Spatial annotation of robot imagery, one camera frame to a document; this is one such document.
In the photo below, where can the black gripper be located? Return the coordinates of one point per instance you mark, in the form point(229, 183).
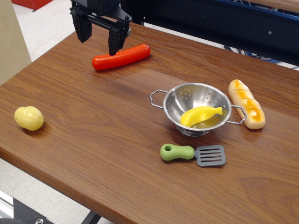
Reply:
point(107, 14)

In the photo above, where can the yellow toy banana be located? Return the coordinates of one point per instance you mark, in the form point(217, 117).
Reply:
point(199, 114)

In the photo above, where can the steel colander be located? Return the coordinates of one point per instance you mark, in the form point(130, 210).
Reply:
point(191, 95)

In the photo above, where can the red toy sausage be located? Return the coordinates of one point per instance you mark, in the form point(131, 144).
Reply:
point(121, 58)

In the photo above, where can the red box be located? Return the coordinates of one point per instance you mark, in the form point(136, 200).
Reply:
point(32, 4)

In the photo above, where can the beige cabinet panel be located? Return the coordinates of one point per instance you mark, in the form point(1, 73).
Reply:
point(14, 55)

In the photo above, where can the yellow toy potato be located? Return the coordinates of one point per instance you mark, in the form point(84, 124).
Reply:
point(29, 117)

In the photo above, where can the toy bread loaf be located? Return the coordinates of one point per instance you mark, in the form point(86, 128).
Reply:
point(241, 96)

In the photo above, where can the green handled grey spatula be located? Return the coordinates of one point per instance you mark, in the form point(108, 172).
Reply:
point(206, 156)

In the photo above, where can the black metal frame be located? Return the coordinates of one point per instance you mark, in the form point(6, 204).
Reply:
point(266, 27)

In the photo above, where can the black base bracket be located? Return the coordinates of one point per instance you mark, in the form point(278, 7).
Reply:
point(12, 211)

